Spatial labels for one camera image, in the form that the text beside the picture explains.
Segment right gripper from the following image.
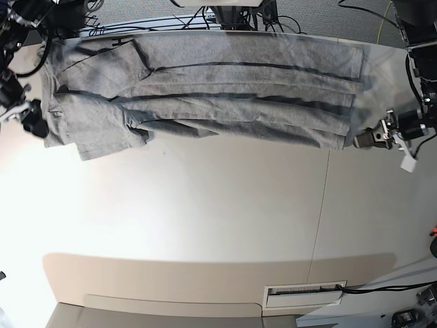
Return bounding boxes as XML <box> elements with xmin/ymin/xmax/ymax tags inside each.
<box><xmin>1</xmin><ymin>99</ymin><xmax>48</xmax><ymax>138</ymax></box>

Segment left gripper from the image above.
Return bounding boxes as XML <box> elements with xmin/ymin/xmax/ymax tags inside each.
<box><xmin>353</xmin><ymin>119</ymin><xmax>414</xmax><ymax>159</ymax></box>

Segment grey T-shirt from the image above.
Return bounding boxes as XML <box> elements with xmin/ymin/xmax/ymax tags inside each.
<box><xmin>41</xmin><ymin>31</ymin><xmax>364</xmax><ymax>161</ymax></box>

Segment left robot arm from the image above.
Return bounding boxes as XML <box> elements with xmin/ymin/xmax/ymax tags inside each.
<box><xmin>338</xmin><ymin>0</ymin><xmax>436</xmax><ymax>161</ymax></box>

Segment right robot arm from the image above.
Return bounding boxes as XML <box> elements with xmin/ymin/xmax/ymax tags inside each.
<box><xmin>1</xmin><ymin>1</ymin><xmax>89</xmax><ymax>138</ymax></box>

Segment orange black object right edge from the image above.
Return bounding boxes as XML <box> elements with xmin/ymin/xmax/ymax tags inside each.
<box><xmin>429</xmin><ymin>226</ymin><xmax>437</xmax><ymax>236</ymax></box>

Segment black device bottom right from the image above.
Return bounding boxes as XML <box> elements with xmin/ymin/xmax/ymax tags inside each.
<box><xmin>391</xmin><ymin>309</ymin><xmax>422</xmax><ymax>328</ymax></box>

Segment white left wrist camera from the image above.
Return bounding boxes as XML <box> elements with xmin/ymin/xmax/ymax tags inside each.
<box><xmin>400</xmin><ymin>156</ymin><xmax>417</xmax><ymax>173</ymax></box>

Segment yellow cable on floor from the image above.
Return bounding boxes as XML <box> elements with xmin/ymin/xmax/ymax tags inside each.
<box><xmin>376</xmin><ymin>0</ymin><xmax>392</xmax><ymax>44</ymax></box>

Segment black cable at grommet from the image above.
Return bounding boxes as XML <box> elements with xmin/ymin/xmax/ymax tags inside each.
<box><xmin>320</xmin><ymin>282</ymin><xmax>437</xmax><ymax>295</ymax></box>

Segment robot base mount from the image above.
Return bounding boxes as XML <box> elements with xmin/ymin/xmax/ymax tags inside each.
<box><xmin>210</xmin><ymin>5</ymin><xmax>264</xmax><ymax>31</ymax></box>

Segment white table cable grommet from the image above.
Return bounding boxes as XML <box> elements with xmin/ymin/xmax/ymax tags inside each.
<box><xmin>262</xmin><ymin>281</ymin><xmax>347</xmax><ymax>310</ymax></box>

